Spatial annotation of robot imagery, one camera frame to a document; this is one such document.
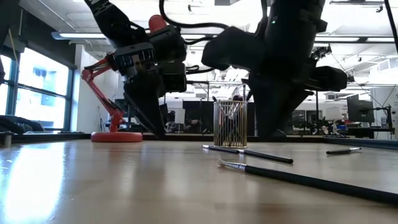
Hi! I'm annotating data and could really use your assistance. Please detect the gold wire basket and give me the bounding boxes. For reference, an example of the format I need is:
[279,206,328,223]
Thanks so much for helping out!
[213,100,249,149]

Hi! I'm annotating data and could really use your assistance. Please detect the thin black makeup brush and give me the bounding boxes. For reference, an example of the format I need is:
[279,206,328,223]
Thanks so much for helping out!
[239,91,253,144]
[325,146,363,156]
[236,83,248,146]
[216,159,398,207]
[201,144,294,165]

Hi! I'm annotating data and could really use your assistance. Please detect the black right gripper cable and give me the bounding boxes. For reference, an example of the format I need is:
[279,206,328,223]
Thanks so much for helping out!
[158,0,231,30]

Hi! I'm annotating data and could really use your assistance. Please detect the large glass window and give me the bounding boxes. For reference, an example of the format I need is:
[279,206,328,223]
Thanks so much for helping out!
[0,46,77,133]

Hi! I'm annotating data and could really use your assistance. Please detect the black pipe gantry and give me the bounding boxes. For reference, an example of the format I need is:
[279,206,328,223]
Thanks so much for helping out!
[185,80,249,103]

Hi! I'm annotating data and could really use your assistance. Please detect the black aluminium rig frame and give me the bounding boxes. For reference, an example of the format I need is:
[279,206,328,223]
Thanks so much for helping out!
[0,130,398,151]

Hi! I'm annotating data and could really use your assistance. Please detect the black room partition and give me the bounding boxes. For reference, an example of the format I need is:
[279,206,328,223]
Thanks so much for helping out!
[182,100,259,135]

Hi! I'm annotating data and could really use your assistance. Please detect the black monitor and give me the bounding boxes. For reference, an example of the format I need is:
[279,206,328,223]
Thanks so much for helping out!
[113,98,129,119]
[346,94,376,124]

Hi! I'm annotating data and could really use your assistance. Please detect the red desk lamp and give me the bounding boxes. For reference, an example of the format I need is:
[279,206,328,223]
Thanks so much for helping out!
[81,14,169,144]

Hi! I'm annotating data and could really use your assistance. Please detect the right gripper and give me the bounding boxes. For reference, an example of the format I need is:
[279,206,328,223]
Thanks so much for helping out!
[201,26,348,139]

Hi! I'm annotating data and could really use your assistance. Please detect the ceiling light tube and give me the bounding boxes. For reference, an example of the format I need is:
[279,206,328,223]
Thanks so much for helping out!
[51,30,108,41]

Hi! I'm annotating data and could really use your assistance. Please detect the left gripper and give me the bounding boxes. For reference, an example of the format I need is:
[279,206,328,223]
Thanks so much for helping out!
[112,24,188,139]

